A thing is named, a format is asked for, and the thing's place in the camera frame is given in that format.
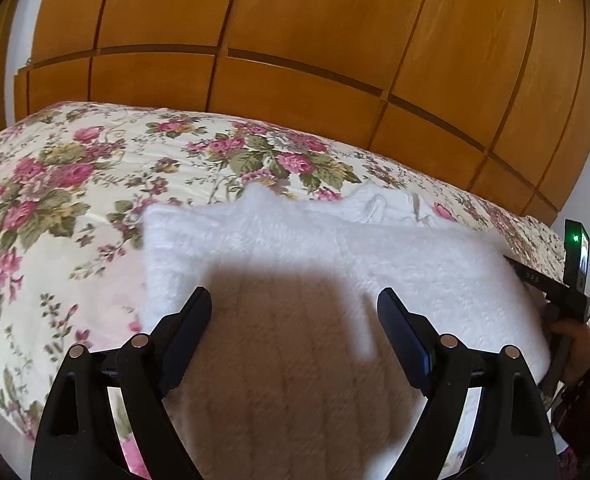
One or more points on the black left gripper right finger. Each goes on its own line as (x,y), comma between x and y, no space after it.
(511,436)

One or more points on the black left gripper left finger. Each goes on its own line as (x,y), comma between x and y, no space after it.
(77,437)

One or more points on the white knitted sweater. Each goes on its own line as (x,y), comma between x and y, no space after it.
(294,377)

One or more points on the person's right hand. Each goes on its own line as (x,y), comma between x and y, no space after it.
(578,362)

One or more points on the floral bedspread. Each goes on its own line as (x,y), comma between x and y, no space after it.
(75,179)

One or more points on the wooden wardrobe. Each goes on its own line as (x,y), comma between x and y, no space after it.
(490,95)

